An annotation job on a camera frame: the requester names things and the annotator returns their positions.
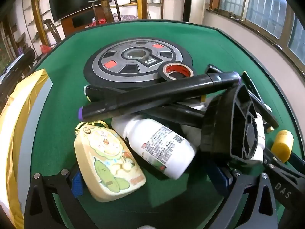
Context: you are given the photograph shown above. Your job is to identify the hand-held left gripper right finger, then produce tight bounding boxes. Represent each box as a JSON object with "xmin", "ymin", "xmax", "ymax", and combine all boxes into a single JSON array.
[{"xmin": 207, "ymin": 161, "xmax": 278, "ymax": 229}]

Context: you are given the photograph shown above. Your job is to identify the grey round table dial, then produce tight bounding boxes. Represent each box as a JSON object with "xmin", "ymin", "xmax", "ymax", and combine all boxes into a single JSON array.
[{"xmin": 84, "ymin": 37, "xmax": 192, "ymax": 89}]

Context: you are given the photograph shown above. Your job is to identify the white box gold edges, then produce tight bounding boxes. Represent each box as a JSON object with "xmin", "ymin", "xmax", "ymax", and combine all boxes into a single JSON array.
[{"xmin": 0, "ymin": 68, "xmax": 53, "ymax": 229}]

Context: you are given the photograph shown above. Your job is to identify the white plastic bottle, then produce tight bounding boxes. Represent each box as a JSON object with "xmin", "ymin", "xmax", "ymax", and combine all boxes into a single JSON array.
[{"xmin": 111, "ymin": 114, "xmax": 197, "ymax": 180}]

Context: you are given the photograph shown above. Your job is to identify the black marker purple cap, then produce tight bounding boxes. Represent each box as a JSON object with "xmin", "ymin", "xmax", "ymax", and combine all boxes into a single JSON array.
[{"xmin": 78, "ymin": 71, "xmax": 242, "ymax": 122}]

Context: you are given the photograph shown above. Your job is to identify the yellow cylinder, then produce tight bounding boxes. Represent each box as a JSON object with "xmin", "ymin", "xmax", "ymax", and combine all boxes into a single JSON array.
[{"xmin": 271, "ymin": 129, "xmax": 295, "ymax": 163}]

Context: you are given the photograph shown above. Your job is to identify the floral cloth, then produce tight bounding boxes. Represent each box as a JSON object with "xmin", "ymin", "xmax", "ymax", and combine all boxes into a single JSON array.
[{"xmin": 113, "ymin": 13, "xmax": 139, "ymax": 21}]

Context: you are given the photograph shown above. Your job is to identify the black marker grey cap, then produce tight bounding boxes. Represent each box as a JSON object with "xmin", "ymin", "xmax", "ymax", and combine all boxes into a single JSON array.
[{"xmin": 140, "ymin": 104, "xmax": 206, "ymax": 127}]

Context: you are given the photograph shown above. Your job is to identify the window with wooden frame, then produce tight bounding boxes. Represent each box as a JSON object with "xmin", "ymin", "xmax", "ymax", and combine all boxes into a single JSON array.
[{"xmin": 207, "ymin": 0, "xmax": 305, "ymax": 64}]

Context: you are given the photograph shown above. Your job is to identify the dark wooden chair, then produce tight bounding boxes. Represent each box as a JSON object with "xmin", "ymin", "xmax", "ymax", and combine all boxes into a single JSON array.
[{"xmin": 42, "ymin": 19, "xmax": 63, "ymax": 47}]

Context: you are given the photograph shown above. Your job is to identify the black marker yellow cap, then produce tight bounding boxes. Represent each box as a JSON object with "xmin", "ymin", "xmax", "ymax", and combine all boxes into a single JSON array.
[{"xmin": 84, "ymin": 85, "xmax": 208, "ymax": 103}]

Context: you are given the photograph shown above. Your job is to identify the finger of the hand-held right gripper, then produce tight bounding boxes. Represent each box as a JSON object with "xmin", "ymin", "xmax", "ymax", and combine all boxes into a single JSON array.
[
  {"xmin": 262, "ymin": 147, "xmax": 305, "ymax": 211},
  {"xmin": 242, "ymin": 71, "xmax": 280, "ymax": 134}
]

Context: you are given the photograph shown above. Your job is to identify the dark side table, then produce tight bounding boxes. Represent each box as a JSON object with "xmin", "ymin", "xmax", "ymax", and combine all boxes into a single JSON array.
[{"xmin": 0, "ymin": 49, "xmax": 36, "ymax": 86}]

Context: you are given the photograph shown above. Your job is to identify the brown television cabinet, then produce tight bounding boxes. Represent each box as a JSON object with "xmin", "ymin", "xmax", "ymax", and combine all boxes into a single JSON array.
[{"xmin": 61, "ymin": 11, "xmax": 112, "ymax": 39}]

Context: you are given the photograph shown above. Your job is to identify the black tape roll red core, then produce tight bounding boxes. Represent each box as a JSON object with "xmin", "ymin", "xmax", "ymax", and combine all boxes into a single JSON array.
[{"xmin": 158, "ymin": 62, "xmax": 194, "ymax": 81}]

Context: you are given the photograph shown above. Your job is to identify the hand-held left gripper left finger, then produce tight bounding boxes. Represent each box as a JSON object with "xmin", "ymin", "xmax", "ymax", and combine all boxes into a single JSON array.
[{"xmin": 24, "ymin": 166, "xmax": 98, "ymax": 229}]

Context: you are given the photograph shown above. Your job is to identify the black flat television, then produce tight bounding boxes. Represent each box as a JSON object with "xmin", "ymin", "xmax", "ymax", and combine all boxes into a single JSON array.
[{"xmin": 48, "ymin": 0, "xmax": 112, "ymax": 23}]

